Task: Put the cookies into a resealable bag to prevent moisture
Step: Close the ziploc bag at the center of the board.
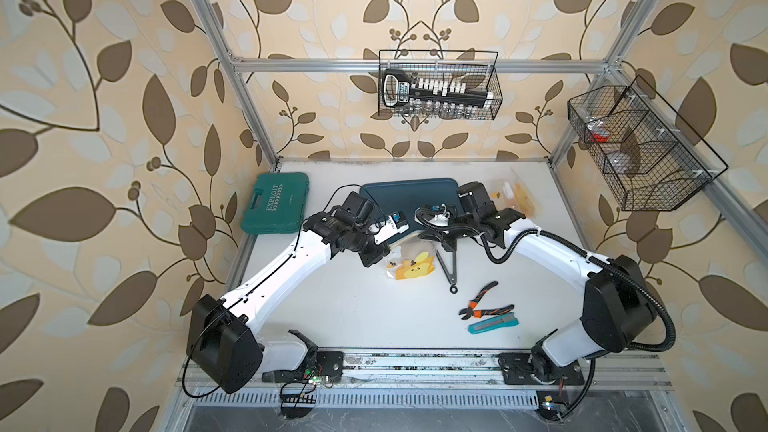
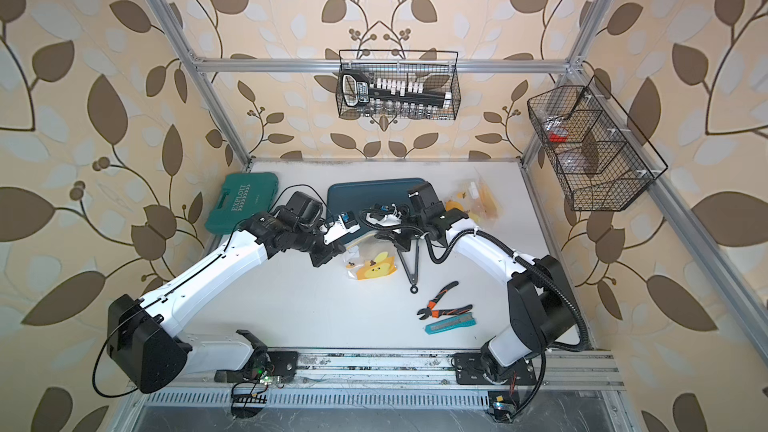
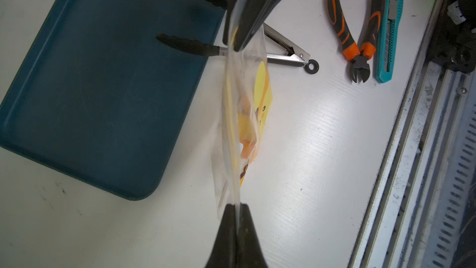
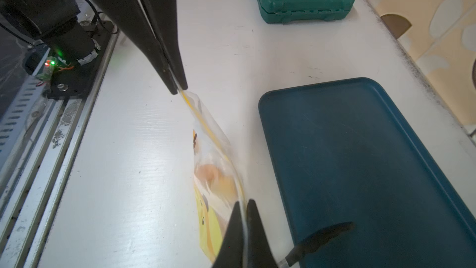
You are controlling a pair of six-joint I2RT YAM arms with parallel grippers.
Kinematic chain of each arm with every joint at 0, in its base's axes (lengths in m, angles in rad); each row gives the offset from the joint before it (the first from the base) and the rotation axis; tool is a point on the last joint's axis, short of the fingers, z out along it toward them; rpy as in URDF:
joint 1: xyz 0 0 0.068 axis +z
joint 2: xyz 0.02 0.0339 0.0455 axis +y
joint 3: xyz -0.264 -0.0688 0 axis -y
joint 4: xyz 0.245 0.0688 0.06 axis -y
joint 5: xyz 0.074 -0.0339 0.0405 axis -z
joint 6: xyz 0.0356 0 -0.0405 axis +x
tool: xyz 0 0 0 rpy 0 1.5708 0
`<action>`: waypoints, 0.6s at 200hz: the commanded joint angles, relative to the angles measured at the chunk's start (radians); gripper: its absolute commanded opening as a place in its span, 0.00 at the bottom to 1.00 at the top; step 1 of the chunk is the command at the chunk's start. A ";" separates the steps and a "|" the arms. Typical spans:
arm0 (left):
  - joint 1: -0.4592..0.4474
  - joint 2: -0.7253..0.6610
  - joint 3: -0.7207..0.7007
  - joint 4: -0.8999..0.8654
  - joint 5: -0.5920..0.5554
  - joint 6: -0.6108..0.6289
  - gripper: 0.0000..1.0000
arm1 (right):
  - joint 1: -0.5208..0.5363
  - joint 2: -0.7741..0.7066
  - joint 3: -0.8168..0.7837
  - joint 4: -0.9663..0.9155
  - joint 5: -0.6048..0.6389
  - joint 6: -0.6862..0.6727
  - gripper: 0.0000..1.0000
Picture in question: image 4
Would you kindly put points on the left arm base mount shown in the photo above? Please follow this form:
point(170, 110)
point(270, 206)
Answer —
point(68, 63)

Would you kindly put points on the dark blue tray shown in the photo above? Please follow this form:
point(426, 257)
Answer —
point(343, 152)

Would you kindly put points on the black tongs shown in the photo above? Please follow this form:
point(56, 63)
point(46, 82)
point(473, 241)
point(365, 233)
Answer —
point(313, 242)

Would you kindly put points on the stack of duck bags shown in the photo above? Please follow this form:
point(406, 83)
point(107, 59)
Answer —
point(216, 182)

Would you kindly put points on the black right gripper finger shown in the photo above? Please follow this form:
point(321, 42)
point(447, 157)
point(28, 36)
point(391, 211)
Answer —
point(231, 252)
point(162, 16)
point(258, 252)
point(131, 19)

